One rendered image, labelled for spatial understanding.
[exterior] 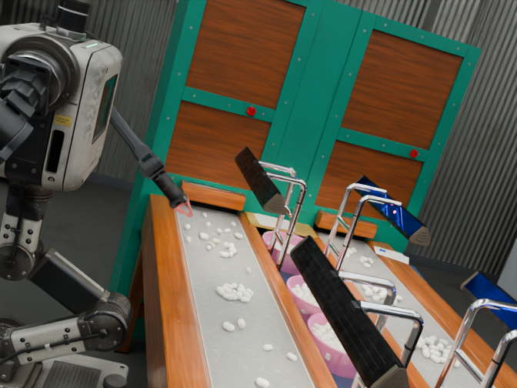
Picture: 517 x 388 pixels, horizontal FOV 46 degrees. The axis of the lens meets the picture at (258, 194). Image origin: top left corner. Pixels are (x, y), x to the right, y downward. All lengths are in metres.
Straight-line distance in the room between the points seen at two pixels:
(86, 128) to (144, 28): 3.55
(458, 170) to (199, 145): 3.20
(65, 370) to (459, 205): 4.22
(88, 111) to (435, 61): 1.93
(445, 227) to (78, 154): 4.51
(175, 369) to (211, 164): 1.38
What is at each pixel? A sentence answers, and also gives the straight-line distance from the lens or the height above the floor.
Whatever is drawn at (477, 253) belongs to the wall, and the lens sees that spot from 5.83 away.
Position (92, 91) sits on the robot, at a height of 1.37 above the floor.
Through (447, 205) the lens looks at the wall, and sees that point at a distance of 5.55.
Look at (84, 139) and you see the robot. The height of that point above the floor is 1.26.
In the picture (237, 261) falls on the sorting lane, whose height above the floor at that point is 0.74.
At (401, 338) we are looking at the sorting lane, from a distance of 2.22.
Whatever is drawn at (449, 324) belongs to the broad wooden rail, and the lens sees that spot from 2.44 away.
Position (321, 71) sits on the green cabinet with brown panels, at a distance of 2.77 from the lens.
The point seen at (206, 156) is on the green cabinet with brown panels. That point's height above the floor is 0.99.
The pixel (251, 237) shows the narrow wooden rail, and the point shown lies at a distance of 2.56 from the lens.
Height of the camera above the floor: 1.62
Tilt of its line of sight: 15 degrees down
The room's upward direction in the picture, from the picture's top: 17 degrees clockwise
